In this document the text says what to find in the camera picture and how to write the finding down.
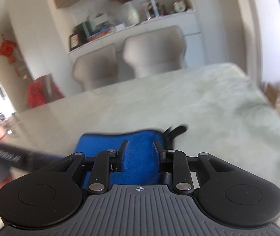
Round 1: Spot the blue and grey microfibre towel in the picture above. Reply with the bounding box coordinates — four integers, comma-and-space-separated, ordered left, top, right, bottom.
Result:
74, 124, 189, 189

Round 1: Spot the chair with red cloth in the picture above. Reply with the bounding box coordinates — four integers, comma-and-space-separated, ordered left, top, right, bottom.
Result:
27, 74, 64, 109

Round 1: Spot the beige dining chair left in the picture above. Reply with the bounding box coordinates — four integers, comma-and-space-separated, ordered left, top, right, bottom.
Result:
72, 44, 118, 92

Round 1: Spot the beige dining chair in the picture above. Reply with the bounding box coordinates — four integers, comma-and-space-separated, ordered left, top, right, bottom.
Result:
123, 26, 187, 78
72, 44, 118, 92

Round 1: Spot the red chinese knot ornament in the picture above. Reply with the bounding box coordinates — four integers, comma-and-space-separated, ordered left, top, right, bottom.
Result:
0, 34, 21, 77

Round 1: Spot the beige dining chair right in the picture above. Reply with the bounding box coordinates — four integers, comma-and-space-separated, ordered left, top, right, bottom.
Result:
123, 26, 187, 78

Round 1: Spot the framed picture on sideboard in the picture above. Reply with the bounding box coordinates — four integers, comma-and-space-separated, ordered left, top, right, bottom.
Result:
69, 33, 81, 51

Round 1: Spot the stack of books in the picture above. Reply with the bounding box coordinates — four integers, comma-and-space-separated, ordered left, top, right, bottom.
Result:
87, 27, 116, 42

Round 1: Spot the white sideboard cabinet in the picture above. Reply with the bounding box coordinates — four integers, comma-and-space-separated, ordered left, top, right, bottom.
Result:
69, 11, 206, 82

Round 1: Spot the white ceramic vase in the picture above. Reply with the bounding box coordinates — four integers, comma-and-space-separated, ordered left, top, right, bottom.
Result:
124, 2, 140, 25

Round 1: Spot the small alarm clock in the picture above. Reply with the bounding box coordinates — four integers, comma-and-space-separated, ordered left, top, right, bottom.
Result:
173, 0, 186, 13

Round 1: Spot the photo frame on sideboard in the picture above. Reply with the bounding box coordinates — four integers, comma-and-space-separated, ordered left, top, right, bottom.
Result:
144, 0, 160, 20

